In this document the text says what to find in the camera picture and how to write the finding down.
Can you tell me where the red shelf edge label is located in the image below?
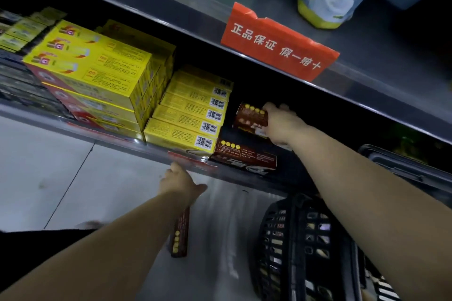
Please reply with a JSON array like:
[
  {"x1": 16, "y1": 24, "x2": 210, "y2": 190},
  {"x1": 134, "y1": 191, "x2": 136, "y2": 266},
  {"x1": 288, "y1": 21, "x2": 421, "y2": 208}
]
[{"x1": 167, "y1": 151, "x2": 218, "y2": 171}]

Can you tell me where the metal shelf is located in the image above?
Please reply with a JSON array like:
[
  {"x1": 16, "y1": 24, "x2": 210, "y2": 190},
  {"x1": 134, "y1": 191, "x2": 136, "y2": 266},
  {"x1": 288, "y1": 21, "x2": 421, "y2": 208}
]
[
  {"x1": 0, "y1": 101, "x2": 318, "y2": 197},
  {"x1": 7, "y1": 0, "x2": 452, "y2": 144}
]

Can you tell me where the person's right hand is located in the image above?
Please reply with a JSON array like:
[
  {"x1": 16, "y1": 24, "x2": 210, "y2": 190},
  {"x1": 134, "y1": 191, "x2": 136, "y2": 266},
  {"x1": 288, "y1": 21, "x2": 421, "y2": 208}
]
[{"x1": 262, "y1": 101, "x2": 312, "y2": 148}]

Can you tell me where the person's left forearm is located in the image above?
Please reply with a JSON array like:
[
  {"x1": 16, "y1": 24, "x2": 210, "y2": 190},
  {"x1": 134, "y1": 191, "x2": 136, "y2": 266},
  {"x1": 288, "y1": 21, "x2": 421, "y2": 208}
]
[{"x1": 0, "y1": 194, "x2": 191, "y2": 301}]

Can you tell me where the row of yellow barcode boxes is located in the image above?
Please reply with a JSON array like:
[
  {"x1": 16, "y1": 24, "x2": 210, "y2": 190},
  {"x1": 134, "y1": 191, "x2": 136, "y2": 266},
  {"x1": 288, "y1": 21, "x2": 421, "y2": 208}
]
[{"x1": 143, "y1": 64, "x2": 235, "y2": 155}]

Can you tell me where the black plastic shopping basket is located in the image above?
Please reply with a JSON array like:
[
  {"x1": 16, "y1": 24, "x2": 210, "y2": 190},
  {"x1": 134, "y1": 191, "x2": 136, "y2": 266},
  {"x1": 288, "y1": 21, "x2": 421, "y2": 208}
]
[{"x1": 250, "y1": 193, "x2": 401, "y2": 301}]

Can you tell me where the upper metal shelf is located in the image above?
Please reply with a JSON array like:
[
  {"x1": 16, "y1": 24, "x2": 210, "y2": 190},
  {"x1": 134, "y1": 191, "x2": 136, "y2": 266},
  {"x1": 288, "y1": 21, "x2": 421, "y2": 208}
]
[{"x1": 7, "y1": 0, "x2": 452, "y2": 144}]

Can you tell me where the slim brown box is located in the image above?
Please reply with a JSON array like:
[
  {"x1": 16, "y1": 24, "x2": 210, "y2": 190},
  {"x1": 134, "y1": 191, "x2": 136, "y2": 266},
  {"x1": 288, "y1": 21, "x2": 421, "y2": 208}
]
[{"x1": 171, "y1": 207, "x2": 191, "y2": 258}]

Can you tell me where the row of yellow-green packets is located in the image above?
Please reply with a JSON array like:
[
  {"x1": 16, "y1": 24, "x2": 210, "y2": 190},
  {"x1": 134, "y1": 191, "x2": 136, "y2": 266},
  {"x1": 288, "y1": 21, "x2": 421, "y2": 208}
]
[{"x1": 0, "y1": 7, "x2": 68, "y2": 54}]

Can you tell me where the lower metal shelf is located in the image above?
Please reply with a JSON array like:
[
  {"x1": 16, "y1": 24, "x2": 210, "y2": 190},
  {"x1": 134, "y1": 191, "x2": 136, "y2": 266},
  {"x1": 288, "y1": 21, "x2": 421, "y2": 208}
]
[{"x1": 0, "y1": 101, "x2": 318, "y2": 197}]

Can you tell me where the brown box with yellow dots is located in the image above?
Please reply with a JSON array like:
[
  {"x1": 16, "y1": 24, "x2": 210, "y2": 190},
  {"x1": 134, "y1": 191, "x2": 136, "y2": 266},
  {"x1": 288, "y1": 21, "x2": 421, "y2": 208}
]
[
  {"x1": 233, "y1": 101, "x2": 270, "y2": 139},
  {"x1": 210, "y1": 139, "x2": 278, "y2": 176}
]

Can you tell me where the red paper sign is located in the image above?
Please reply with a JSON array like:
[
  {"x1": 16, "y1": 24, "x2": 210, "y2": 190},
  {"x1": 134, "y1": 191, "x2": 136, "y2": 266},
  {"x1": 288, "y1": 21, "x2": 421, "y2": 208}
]
[{"x1": 221, "y1": 2, "x2": 340, "y2": 83}]

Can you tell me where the person's left hand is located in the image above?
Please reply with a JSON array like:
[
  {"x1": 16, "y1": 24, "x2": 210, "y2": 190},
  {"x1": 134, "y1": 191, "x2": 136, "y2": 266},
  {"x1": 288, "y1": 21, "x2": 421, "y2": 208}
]
[{"x1": 158, "y1": 161, "x2": 208, "y2": 208}]

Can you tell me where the person's right forearm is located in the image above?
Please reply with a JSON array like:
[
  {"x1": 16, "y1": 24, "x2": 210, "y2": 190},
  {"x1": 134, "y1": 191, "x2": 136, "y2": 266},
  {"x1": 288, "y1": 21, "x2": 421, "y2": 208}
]
[{"x1": 288, "y1": 126, "x2": 452, "y2": 301}]

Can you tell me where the stack of yellow red boxes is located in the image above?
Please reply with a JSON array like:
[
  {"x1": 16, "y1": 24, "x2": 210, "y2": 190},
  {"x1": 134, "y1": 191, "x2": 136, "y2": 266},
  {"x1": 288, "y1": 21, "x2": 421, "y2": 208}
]
[{"x1": 22, "y1": 19, "x2": 176, "y2": 141}]

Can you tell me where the stack of dark flat boxes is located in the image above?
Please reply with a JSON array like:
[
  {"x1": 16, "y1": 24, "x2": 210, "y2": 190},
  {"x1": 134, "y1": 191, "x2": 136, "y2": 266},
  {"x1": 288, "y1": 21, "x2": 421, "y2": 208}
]
[{"x1": 0, "y1": 48, "x2": 73, "y2": 119}]

